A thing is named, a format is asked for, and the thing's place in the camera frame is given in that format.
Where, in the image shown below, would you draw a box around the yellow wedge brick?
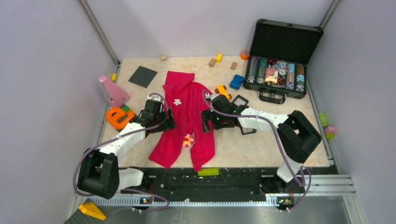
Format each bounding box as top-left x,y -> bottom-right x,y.
78,202 -> 107,221

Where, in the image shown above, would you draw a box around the orange plastic toy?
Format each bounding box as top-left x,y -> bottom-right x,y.
106,107 -> 135,131

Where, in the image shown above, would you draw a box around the pink flower brooch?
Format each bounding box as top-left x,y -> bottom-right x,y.
182,134 -> 194,147

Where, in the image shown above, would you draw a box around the pink plastic piece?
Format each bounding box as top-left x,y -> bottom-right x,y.
99,76 -> 130,107

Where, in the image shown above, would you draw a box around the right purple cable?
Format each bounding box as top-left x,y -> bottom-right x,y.
202,90 -> 312,212

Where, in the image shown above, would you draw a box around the purple cable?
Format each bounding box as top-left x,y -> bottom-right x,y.
202,90 -> 312,212
72,92 -> 174,214

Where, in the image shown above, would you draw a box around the magenta garment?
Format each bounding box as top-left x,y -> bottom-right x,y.
149,71 -> 215,171

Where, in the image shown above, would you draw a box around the black poker chip case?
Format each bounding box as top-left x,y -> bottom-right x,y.
243,19 -> 324,104

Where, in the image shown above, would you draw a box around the small yellow block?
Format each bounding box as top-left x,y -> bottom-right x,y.
111,73 -> 117,82

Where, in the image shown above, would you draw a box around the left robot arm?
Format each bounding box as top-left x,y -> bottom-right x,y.
73,98 -> 176,199

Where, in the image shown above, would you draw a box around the orange object behind case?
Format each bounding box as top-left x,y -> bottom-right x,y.
240,51 -> 250,61

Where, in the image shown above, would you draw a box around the dark grey building baseplate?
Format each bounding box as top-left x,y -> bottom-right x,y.
128,66 -> 157,88

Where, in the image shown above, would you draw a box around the green flat brick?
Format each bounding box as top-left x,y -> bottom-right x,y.
198,168 -> 219,176

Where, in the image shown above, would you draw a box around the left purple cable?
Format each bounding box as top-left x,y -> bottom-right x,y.
72,92 -> 174,214

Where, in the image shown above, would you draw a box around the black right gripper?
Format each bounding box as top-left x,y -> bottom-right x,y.
201,108 -> 228,133

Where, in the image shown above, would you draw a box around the playing card box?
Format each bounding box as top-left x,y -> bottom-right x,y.
264,68 -> 279,84

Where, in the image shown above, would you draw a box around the yellow toy car red wheels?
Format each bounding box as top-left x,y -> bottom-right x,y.
215,85 -> 232,100

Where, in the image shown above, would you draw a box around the green pink toy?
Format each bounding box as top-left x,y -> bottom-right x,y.
318,113 -> 337,140

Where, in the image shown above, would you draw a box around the blue toy car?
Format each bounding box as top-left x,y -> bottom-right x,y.
229,74 -> 244,90

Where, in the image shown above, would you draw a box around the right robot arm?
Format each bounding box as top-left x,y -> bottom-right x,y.
201,91 -> 322,192

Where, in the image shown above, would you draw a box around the white silver brooch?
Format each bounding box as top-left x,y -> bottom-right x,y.
173,98 -> 182,105

